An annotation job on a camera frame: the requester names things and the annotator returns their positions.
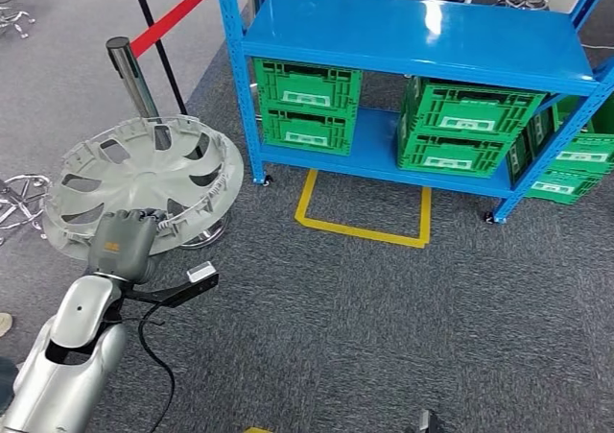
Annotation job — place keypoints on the grey plastic wheel hubcap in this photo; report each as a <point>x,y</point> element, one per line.
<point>144,182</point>

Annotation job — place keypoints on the chrome barrier stanchion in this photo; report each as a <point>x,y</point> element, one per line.
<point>130,74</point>

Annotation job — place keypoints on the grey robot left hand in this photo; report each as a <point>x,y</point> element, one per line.
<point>122,249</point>

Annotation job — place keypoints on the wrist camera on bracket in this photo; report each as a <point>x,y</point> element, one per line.
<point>429,422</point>
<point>201,272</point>

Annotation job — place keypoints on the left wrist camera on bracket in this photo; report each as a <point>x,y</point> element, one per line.
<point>201,272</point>

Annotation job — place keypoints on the black slanted pole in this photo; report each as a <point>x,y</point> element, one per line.
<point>158,42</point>

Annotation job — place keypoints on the green plastic crate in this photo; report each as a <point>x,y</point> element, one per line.
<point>566,191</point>
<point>575,147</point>
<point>451,156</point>
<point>307,86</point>
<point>470,109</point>
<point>307,134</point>

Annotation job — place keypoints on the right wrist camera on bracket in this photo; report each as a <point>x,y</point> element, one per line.
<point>429,422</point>

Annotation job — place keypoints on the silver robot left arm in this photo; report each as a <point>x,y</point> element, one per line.
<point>81,309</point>

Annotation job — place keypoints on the red barrier tape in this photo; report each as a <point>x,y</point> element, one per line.
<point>173,16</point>

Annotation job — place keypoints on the blue metal shelf rack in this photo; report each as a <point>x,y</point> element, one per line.
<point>407,29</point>

